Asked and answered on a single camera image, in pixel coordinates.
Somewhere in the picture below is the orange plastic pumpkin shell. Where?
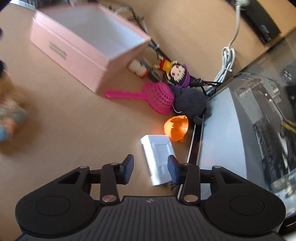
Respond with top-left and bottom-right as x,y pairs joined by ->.
164,115 -> 189,142

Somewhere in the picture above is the black plush toy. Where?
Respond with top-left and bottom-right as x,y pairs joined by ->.
170,85 -> 208,125

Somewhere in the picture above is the pink plastic strainer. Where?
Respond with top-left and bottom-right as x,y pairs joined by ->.
105,82 -> 175,114

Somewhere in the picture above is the purple cartoon girl figure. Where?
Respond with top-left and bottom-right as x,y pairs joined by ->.
152,55 -> 202,88

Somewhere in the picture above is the white power adapter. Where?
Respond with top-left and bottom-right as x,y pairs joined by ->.
140,135 -> 175,186

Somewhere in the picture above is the glass computer case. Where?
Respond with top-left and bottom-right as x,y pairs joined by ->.
187,30 -> 295,232

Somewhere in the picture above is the black toy block bar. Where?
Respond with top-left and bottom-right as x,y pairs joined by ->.
140,58 -> 163,83

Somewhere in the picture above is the white red small bottle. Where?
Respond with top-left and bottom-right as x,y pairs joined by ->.
128,59 -> 149,78

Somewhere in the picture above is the pink cardboard box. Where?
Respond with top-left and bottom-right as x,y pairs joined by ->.
30,3 -> 151,92

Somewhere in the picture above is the white power cable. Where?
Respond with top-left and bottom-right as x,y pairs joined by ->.
204,0 -> 250,95

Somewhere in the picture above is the black cable bundle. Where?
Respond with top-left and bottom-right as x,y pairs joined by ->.
113,5 -> 167,61

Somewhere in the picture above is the black wall socket strip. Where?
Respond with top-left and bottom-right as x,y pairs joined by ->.
227,0 -> 281,44

